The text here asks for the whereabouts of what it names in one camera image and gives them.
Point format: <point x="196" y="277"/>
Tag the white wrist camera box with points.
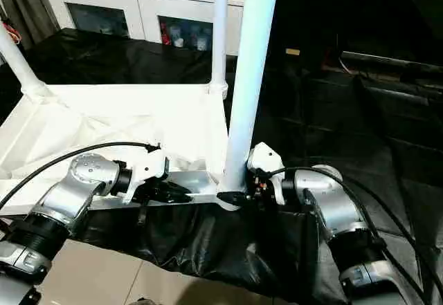
<point x="266" y="156"/>
<point x="149" y="166"/>

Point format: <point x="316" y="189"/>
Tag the small gold label plate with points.
<point x="292" y="51"/>

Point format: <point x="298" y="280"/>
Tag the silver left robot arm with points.
<point x="69" y="194"/>

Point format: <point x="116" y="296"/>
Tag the small white cup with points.
<point x="178" y="41"/>

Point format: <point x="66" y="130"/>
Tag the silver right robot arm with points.
<point x="335" y="211"/>

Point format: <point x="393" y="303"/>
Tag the white plastic table top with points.
<point x="104" y="111"/>

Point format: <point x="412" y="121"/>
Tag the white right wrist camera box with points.
<point x="266" y="156"/>

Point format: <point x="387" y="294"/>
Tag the white sideboard cabinet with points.
<point x="142" y="0"/>

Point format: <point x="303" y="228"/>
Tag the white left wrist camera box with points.
<point x="149" y="166"/>

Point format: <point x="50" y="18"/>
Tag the white patterned jug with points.
<point x="201" y="40"/>

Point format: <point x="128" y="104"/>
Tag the red bottle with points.
<point x="165" y="33"/>

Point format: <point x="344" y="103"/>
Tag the grey curtain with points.
<point x="27" y="7"/>

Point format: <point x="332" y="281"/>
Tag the black work mat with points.
<point x="346" y="146"/>

